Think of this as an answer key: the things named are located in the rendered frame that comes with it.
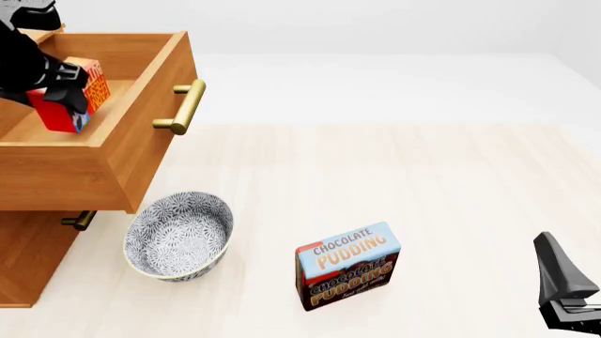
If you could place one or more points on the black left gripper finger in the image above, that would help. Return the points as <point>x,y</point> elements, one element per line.
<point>70,96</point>

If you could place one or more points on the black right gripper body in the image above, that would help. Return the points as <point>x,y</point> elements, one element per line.
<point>575,315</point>

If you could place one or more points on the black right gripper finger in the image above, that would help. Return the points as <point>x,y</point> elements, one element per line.
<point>561,271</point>

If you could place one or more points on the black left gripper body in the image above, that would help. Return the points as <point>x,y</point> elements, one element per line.
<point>66,72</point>

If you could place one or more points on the red butter box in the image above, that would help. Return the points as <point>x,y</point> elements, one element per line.
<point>54,116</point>

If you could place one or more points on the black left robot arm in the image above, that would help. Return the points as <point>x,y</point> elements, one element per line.
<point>19,60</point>

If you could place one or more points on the wooden drawer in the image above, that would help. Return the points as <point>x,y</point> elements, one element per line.
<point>70,176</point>

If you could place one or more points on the wooden cabinet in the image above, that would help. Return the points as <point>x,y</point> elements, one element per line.
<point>33,253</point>

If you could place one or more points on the blue-white patterned bowl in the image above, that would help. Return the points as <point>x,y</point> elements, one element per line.
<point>178,239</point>

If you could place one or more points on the chocolate pudding box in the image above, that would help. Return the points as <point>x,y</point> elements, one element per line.
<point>349,267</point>

